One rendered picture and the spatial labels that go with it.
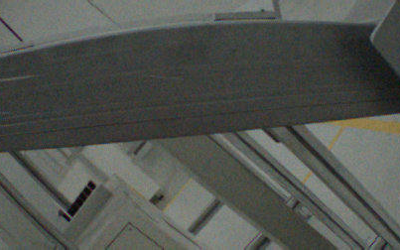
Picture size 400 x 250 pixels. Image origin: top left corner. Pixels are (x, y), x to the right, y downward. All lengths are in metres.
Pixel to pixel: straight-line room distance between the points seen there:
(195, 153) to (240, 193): 0.10
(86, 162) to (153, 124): 4.99
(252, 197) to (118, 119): 0.94
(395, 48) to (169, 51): 0.14
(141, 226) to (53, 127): 1.49
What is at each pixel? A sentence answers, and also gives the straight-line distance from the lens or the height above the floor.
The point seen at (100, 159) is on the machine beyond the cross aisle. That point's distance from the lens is 5.46.
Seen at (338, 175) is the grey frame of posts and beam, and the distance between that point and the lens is 1.22.
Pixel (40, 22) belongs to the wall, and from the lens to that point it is 8.60.
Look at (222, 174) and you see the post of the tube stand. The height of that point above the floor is 0.60.
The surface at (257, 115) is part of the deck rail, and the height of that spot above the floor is 0.78.
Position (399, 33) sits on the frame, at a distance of 0.44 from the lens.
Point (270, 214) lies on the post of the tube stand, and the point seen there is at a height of 0.48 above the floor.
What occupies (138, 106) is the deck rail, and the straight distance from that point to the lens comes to 0.44.
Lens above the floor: 0.86
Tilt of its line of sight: 8 degrees down
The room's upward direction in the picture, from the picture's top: 49 degrees counter-clockwise
